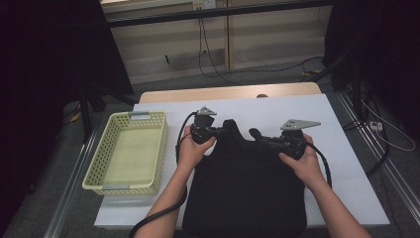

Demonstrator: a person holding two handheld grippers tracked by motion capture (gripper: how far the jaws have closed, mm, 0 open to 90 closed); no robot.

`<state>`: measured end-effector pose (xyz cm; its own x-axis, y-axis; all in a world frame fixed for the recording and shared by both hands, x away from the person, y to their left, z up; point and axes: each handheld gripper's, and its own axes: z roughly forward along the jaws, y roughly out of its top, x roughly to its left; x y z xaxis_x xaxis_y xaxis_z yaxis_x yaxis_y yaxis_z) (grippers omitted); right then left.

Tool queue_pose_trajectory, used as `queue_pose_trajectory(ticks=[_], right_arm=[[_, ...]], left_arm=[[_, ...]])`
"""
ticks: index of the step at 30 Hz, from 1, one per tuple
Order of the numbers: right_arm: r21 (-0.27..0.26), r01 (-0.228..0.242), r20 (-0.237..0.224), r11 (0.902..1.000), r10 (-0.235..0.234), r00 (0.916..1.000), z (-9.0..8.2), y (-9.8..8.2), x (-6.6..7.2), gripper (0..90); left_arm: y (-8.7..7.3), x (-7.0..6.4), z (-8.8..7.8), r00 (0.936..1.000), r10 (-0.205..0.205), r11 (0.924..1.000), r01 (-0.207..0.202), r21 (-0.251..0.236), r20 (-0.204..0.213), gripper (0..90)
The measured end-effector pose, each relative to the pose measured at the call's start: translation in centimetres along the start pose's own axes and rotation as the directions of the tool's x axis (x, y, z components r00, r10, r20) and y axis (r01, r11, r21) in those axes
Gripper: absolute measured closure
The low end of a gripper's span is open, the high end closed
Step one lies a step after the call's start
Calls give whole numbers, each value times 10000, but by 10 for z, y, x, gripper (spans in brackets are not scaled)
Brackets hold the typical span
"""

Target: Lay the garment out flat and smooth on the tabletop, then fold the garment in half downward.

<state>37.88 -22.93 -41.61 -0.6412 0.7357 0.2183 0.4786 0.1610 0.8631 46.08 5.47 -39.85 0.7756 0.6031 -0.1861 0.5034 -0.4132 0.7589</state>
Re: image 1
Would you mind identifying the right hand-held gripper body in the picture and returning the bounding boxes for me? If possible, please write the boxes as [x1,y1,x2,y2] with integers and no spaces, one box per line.
[278,118,322,161]

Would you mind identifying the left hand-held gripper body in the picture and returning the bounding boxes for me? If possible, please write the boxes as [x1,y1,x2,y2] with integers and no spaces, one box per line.
[190,106,219,145]

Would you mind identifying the black tank top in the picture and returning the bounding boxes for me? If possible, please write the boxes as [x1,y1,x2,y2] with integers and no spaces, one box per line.
[182,118,307,238]

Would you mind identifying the pale yellow plastic basket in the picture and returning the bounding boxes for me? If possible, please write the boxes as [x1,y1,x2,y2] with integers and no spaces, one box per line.
[81,110,169,196]

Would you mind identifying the person's left hand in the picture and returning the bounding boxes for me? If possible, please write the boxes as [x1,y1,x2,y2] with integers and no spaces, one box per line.
[176,124,217,172]

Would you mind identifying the person's right hand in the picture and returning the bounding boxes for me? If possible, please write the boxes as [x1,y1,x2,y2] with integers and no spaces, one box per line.
[278,133,326,191]

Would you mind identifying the white table sheet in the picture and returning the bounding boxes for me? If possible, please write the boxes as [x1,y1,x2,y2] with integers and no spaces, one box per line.
[93,93,390,230]

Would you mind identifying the black stand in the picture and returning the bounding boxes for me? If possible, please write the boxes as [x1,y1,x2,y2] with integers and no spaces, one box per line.
[301,49,365,123]
[78,82,140,143]

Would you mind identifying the black curtain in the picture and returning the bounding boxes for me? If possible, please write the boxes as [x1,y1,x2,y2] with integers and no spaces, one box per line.
[0,0,135,232]
[321,0,420,140]

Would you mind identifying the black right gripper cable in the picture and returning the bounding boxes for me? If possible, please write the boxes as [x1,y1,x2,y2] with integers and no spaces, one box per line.
[305,140,333,189]

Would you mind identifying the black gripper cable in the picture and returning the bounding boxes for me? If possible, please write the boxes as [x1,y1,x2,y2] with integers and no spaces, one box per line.
[305,140,333,189]
[128,111,199,238]

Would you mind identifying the thin black wall cable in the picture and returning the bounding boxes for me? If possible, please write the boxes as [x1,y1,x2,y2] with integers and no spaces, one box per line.
[197,9,212,78]
[200,9,325,85]

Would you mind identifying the thick black floor cable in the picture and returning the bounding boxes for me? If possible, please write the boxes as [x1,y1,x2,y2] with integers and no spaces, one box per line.
[343,82,390,178]

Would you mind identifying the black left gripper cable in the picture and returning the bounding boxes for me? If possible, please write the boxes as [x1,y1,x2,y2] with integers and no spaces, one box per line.
[128,111,199,238]

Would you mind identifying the metal floor rail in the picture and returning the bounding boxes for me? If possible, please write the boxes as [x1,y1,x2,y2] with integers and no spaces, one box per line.
[43,130,100,238]
[335,88,420,226]

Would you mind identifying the thin white floor cable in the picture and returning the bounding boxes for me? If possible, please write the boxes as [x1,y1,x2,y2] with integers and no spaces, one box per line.
[361,98,416,153]

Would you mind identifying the dark horizontal wall rail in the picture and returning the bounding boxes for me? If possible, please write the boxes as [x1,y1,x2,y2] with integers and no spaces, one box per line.
[107,0,331,28]

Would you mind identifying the white wall socket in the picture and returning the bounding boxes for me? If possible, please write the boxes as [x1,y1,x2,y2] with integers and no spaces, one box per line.
[192,0,217,10]

